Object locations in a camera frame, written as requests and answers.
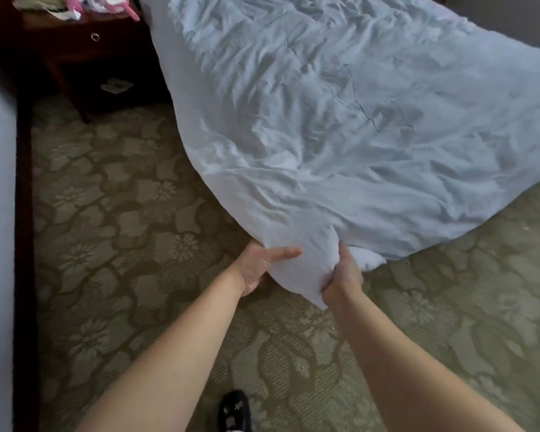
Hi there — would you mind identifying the person's right hand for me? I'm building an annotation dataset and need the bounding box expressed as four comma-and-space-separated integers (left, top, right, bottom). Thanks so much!
321, 241, 365, 310

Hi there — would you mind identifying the person's left hand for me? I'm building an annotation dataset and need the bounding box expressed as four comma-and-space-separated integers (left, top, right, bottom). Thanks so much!
230, 239, 303, 298

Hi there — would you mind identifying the white duvet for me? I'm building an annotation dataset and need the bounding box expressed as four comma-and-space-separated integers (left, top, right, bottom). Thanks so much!
137, 0, 540, 310

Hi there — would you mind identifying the person's right forearm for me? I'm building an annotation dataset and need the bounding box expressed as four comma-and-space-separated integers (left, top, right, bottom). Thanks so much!
326, 290, 525, 432

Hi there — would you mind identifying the person's left forearm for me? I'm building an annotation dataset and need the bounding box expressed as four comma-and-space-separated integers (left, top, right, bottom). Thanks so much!
74, 268, 245, 432

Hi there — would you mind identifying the person's black shoe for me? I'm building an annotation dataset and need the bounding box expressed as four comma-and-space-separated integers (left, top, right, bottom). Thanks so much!
217, 390, 252, 432

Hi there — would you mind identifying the white paper card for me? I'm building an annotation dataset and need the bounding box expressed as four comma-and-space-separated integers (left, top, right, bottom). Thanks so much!
100, 79, 134, 95

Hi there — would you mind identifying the dark wooden nightstand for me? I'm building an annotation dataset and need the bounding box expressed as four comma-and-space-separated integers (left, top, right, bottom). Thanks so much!
0, 0, 172, 124

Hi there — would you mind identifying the pink and white clutter pile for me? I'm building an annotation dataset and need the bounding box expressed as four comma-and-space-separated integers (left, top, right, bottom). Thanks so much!
12, 0, 141, 22

